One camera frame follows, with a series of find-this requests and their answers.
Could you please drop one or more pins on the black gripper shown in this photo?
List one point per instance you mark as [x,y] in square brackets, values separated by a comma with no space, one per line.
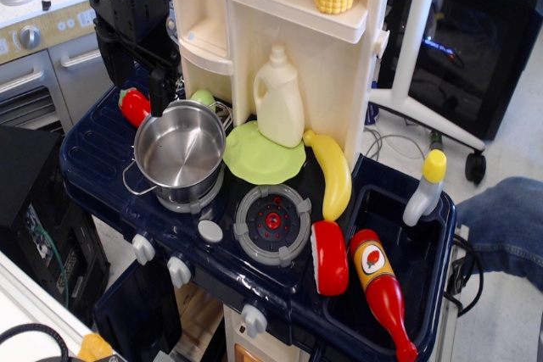
[131,32]

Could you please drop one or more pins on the red toy sushi piece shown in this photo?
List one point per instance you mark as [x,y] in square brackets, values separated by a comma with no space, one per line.
[330,263]

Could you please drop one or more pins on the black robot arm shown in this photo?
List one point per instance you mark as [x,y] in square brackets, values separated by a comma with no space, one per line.
[133,32]

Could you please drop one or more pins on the stainless steel pot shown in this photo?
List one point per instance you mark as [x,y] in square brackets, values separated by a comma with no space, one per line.
[180,153]

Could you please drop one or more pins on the red toy pepper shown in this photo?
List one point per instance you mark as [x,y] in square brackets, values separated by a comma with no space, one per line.
[134,106]

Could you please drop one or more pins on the green toy fruit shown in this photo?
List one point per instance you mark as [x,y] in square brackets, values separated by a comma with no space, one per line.
[203,96]

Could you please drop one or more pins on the cream toy kitchen shelf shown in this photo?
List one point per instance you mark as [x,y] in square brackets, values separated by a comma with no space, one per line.
[224,43]

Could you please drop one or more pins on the wooden toy kitchen background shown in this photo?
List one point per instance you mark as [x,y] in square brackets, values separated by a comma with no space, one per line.
[52,71]

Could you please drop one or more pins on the green toy plate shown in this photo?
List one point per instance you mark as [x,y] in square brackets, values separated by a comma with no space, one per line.
[252,157]

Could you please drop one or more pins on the cream toy detergent bottle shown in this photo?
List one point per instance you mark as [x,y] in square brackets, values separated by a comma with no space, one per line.
[278,103]

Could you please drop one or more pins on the grey toy burner left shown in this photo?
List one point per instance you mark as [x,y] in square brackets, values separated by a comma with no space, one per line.
[194,206]

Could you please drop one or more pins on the grey toy burner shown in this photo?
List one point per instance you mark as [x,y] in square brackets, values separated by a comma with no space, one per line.
[194,206]
[272,224]

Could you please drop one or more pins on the grey round button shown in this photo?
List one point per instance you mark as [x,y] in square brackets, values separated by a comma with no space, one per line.
[209,231]

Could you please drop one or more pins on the grey stove knob left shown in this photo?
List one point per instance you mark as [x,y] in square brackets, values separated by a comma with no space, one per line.
[143,249]

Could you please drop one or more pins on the grey stove knob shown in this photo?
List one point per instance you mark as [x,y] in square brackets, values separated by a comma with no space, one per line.
[143,249]
[179,272]
[254,320]

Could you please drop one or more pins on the grey toy burner right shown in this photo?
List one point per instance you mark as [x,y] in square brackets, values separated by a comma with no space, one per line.
[272,224]

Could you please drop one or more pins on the navy toy kitchen counter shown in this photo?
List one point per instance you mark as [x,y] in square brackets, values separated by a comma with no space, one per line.
[100,174]

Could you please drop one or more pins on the grey stove knob middle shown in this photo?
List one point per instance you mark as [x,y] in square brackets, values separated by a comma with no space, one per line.
[179,272]

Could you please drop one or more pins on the black computer case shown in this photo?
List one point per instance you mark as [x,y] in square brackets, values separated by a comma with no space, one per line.
[52,239]

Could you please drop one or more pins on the yellow toy banana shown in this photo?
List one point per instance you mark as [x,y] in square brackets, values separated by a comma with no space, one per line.
[336,172]

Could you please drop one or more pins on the grey stove knob right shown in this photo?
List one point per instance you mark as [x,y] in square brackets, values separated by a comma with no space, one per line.
[254,320]

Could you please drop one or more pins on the grey toy faucet yellow cap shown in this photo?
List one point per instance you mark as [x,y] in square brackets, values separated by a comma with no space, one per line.
[425,199]

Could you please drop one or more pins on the red toy ketchup bottle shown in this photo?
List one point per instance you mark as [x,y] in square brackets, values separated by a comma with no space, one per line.
[382,290]

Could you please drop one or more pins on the person leg blue jeans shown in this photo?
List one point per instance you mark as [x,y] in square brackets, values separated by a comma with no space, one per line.
[505,228]

